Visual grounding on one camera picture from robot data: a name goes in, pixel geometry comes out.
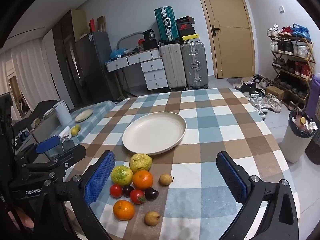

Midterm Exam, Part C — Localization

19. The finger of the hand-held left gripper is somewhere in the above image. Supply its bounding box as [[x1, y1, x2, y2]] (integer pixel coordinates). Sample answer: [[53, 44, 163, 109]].
[[24, 144, 87, 178], [15, 135, 62, 165]]

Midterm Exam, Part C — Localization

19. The teal suitcase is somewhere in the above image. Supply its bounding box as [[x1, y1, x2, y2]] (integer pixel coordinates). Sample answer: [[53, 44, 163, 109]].
[[154, 6, 180, 43]]

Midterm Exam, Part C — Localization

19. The white charger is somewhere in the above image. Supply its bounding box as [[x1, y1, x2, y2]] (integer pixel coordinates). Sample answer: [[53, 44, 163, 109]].
[[58, 127, 73, 143]]

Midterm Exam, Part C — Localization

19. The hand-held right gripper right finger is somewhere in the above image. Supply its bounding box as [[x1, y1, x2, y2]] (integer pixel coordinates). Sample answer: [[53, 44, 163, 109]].
[[216, 151, 299, 240]]

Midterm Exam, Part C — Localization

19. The black printed box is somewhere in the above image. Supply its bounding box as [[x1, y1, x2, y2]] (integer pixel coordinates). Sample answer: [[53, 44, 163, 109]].
[[142, 29, 157, 42]]

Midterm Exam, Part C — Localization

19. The white curtain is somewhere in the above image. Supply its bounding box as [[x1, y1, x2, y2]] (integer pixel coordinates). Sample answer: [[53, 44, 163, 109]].
[[0, 39, 60, 120]]

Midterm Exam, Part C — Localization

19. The white kettle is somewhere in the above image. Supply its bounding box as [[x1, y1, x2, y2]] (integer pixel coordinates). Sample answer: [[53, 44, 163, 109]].
[[53, 100, 72, 127]]

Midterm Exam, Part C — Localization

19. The grey metal tube frame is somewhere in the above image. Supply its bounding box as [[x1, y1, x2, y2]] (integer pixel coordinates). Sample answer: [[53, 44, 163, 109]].
[[116, 31, 143, 50]]

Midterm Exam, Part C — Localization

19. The black red shoe box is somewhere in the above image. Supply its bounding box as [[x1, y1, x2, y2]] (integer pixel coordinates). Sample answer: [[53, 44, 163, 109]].
[[176, 16, 195, 25]]

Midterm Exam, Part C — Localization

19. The teal checked tablecloth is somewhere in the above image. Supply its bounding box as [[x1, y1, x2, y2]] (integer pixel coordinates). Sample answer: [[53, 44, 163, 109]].
[[54, 100, 118, 150]]

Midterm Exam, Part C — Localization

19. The brown cardboard sheet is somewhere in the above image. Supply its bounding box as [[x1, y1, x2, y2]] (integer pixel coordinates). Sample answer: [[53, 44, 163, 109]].
[[97, 16, 107, 32]]

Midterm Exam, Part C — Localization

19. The person's left hand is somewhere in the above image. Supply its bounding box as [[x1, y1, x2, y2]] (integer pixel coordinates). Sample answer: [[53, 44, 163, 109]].
[[9, 205, 35, 234]]

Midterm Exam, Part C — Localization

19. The yellow shoe box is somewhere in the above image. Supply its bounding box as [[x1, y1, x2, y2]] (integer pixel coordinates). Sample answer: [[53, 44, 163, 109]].
[[182, 34, 200, 43]]

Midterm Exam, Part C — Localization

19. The large cream plate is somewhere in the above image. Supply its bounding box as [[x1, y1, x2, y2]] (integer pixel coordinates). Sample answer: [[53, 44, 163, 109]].
[[122, 111, 187, 155]]

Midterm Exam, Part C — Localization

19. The bamboo shoe rack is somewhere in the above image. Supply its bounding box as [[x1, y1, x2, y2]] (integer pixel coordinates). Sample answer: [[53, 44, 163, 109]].
[[269, 35, 315, 110]]

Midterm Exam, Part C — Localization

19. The beige suitcase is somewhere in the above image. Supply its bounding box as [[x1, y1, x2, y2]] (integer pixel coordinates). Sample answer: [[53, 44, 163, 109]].
[[159, 43, 188, 92]]

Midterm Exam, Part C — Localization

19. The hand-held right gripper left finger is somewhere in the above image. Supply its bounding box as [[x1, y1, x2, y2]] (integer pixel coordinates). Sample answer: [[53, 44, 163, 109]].
[[54, 150, 117, 240]]

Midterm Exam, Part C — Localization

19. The yellow-green apple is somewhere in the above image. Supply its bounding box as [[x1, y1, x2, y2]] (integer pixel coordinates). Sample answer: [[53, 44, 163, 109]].
[[111, 165, 133, 186], [129, 153, 153, 173]]

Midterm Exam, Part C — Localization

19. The shoe rack with shoes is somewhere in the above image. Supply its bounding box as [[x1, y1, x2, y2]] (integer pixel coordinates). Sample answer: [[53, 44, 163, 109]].
[[266, 24, 313, 110]]

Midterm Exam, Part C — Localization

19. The small brown longan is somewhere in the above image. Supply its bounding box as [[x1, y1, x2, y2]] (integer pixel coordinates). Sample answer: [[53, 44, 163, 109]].
[[144, 211, 161, 227]]

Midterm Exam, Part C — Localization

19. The red tomato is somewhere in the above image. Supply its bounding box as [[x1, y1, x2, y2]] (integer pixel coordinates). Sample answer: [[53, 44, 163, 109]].
[[109, 184, 123, 198], [129, 189, 147, 205]]

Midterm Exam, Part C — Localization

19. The white trash bin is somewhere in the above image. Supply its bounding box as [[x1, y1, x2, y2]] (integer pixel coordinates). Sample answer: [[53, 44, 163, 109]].
[[279, 110, 319, 163]]

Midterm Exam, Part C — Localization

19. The grey refrigerator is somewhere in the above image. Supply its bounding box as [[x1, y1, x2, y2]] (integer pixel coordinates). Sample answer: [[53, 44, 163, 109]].
[[74, 32, 120, 100]]

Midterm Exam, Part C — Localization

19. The silver suitcase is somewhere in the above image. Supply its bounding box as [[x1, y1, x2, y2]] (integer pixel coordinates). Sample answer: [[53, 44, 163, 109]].
[[180, 42, 209, 90]]

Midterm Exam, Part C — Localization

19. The orange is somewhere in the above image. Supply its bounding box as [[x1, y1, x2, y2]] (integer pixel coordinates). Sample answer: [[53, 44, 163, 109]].
[[132, 170, 154, 190], [113, 200, 135, 221]]

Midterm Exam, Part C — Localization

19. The white desk with drawers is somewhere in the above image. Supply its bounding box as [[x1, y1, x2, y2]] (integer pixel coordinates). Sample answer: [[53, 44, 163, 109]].
[[105, 47, 168, 98]]

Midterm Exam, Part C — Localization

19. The small wooden plate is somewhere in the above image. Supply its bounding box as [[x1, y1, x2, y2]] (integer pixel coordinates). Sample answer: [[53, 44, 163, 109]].
[[74, 109, 94, 123]]

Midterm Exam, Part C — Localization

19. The brown kiwi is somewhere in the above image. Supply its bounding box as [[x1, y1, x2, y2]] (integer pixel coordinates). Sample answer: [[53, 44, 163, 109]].
[[159, 174, 174, 186]]

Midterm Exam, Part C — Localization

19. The blue plastic bag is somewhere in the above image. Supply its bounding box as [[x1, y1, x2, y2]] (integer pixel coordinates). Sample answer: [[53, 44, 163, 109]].
[[110, 48, 125, 59]]

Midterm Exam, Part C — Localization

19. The dark purple plum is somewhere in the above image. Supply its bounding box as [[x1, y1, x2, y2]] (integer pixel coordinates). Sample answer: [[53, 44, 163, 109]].
[[145, 188, 159, 201], [122, 185, 135, 198]]

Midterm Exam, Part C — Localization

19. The dark wardrobe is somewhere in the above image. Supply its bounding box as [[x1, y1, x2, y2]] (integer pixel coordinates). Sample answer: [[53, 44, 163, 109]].
[[52, 10, 87, 108]]

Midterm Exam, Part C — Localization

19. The pile of sneakers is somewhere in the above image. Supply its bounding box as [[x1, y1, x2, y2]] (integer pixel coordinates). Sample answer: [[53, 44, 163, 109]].
[[234, 74, 282, 119]]

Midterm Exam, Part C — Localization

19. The cardboard box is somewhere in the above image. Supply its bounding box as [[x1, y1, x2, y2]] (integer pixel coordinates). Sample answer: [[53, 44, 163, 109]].
[[265, 85, 285, 101]]

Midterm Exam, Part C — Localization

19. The blue fabric bag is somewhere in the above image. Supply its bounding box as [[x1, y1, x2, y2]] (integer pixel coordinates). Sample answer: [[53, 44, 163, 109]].
[[291, 24, 312, 42]]

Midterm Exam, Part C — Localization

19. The wooden door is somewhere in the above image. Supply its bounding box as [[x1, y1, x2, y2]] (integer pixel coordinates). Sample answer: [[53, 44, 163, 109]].
[[195, 0, 255, 79]]

